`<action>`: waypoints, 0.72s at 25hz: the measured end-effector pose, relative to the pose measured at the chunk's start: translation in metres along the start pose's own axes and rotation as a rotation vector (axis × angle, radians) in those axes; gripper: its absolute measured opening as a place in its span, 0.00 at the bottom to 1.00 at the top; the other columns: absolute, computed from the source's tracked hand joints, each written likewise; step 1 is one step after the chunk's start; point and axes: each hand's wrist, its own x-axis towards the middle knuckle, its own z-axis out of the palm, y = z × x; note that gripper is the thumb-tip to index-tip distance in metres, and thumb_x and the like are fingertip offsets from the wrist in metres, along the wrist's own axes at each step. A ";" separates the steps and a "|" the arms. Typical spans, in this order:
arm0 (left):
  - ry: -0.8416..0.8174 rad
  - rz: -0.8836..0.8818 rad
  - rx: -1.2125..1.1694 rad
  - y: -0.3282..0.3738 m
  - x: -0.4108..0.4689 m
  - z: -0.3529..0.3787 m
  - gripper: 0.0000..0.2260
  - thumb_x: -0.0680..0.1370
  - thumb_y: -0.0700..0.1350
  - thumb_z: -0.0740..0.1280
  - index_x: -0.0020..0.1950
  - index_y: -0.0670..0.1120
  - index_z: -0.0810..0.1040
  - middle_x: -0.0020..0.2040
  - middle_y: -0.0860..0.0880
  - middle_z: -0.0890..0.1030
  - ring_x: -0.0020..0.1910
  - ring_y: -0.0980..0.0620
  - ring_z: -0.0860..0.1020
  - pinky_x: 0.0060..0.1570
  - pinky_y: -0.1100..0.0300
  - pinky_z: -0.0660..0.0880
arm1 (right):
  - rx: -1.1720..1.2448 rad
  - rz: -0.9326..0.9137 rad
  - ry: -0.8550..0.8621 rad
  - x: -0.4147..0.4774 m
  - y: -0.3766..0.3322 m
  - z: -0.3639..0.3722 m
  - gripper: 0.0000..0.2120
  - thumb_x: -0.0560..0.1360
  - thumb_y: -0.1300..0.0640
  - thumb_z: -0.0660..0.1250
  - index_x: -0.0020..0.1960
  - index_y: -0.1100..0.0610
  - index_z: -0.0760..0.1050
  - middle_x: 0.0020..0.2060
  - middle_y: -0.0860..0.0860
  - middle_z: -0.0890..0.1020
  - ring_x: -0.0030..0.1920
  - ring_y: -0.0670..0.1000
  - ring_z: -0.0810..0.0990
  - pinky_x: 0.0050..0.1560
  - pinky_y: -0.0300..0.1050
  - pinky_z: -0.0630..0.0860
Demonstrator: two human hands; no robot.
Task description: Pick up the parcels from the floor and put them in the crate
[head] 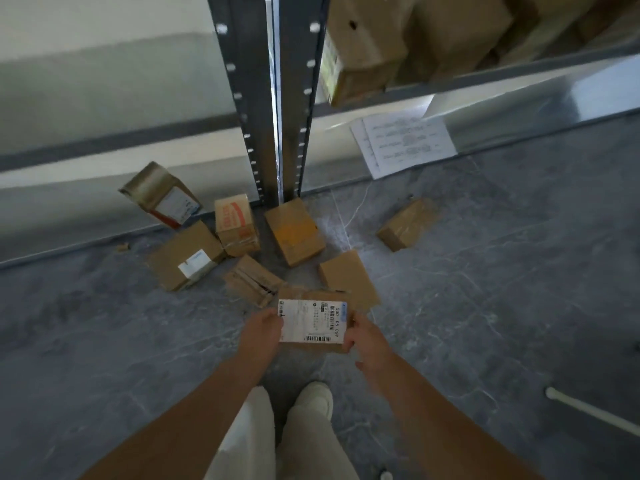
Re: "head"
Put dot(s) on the person's right hand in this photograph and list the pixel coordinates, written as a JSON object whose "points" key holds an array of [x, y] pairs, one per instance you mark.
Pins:
{"points": [[371, 344]]}

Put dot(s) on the person's left hand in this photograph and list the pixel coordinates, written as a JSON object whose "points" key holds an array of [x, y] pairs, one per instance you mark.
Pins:
{"points": [[260, 339]]}

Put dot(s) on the person's left thumb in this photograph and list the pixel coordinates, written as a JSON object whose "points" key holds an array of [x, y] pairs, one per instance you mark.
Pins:
{"points": [[274, 318]]}

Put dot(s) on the person's right thumb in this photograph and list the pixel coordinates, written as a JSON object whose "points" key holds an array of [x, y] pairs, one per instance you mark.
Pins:
{"points": [[357, 323]]}

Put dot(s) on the cardboard box with barcode label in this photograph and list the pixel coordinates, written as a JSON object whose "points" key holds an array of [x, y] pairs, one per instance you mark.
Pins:
{"points": [[312, 319]]}

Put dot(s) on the person's right forearm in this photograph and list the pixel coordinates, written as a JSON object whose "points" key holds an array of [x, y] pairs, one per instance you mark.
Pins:
{"points": [[440, 424]]}

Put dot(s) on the person's left forearm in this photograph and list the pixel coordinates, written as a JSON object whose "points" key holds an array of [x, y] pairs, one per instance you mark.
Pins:
{"points": [[190, 419]]}

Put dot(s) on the crumpled taped cardboard box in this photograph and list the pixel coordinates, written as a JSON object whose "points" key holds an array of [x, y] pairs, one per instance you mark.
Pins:
{"points": [[252, 282]]}

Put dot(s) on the plain flat cardboard box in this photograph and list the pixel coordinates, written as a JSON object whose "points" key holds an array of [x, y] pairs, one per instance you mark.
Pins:
{"points": [[350, 277]]}

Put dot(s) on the person's beige shoe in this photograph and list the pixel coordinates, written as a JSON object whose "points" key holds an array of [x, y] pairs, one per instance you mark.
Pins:
{"points": [[315, 397]]}

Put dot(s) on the cardboard box with orange tape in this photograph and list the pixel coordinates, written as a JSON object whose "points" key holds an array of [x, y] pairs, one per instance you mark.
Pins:
{"points": [[295, 232]]}

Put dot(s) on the cardboard box with red print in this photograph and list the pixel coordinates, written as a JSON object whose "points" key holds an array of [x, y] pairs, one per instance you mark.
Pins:
{"points": [[236, 224]]}

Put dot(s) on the cardboard box with white label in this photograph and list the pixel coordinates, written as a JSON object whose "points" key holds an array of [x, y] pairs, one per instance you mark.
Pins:
{"points": [[182, 257]]}

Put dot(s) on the small taped cardboard box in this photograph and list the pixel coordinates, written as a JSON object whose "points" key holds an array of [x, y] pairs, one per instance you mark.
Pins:
{"points": [[407, 223]]}

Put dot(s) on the person's beige trousers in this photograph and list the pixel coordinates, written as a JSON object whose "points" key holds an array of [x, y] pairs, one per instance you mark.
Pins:
{"points": [[310, 444]]}

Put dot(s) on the cardboard scrap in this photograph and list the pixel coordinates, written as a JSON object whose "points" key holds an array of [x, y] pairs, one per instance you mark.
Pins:
{"points": [[122, 247]]}

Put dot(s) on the open torn cardboard box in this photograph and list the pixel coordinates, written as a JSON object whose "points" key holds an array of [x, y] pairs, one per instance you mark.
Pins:
{"points": [[160, 194]]}

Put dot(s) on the white printed paper sheet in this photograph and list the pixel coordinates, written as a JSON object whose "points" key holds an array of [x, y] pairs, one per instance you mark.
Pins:
{"points": [[362, 152], [412, 137]]}

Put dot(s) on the shiny metal shelf board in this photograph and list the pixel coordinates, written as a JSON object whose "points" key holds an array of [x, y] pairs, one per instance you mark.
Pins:
{"points": [[525, 119], [75, 214]]}

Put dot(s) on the dark metal shelf upright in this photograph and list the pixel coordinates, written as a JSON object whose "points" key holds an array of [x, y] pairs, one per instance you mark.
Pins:
{"points": [[297, 94], [245, 84]]}

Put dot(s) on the grey metal shelf beam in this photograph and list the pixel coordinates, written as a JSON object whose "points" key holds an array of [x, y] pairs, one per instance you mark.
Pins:
{"points": [[500, 77], [100, 144]]}

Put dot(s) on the white pole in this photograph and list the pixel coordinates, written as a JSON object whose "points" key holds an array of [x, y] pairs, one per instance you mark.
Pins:
{"points": [[590, 407]]}

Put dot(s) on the cardboard box with yellow label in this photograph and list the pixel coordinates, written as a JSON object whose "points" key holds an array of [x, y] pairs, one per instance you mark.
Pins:
{"points": [[360, 49]]}

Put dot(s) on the large plain cardboard box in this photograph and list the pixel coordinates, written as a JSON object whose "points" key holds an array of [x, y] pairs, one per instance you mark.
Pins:
{"points": [[560, 19], [450, 29]]}

